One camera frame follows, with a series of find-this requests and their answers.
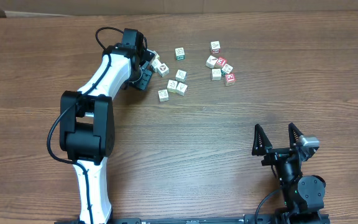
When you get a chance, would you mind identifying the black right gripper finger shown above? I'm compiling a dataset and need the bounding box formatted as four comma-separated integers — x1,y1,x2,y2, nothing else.
288,123,303,148
252,124,273,156

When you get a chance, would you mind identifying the plain wooden block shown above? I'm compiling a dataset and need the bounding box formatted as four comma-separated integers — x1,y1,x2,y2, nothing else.
158,90,169,102

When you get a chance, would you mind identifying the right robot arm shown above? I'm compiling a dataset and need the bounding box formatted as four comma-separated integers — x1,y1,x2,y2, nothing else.
252,123,330,223

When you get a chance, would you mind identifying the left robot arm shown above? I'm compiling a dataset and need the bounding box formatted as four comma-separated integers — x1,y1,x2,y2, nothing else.
51,29,155,223

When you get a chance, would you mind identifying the wooden block letter blue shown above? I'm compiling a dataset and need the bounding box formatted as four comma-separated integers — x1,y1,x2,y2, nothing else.
150,59,162,72

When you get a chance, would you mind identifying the wooden block round picture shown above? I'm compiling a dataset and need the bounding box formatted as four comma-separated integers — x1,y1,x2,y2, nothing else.
157,63,169,77

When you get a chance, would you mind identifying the wooden block brown picture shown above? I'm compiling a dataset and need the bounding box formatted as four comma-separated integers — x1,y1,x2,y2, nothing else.
153,51,160,60

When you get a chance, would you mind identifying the wooden block yellow side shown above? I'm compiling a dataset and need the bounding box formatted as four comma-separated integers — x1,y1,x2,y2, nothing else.
167,80,178,93

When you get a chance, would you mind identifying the wooden block fish picture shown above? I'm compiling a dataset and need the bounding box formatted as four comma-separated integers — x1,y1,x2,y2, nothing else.
175,70,187,83

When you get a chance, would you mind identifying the wooden block ice cream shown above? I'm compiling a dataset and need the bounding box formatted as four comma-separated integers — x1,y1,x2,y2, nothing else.
176,82,188,96

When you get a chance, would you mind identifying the wooden block green side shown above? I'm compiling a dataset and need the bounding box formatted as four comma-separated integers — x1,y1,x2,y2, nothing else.
175,47,185,60

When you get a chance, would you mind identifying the wooden block brush picture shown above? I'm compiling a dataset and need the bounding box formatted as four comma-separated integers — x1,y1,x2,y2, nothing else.
206,55,218,69

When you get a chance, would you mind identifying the wooden block pretzel picture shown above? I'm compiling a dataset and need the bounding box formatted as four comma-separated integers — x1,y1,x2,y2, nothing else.
211,68,222,81

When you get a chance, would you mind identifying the wooden block red side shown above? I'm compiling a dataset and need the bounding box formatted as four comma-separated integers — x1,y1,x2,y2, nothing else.
210,41,221,54

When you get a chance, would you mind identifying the wooden block teal side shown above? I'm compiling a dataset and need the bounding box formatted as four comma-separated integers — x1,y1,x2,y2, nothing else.
221,63,233,76

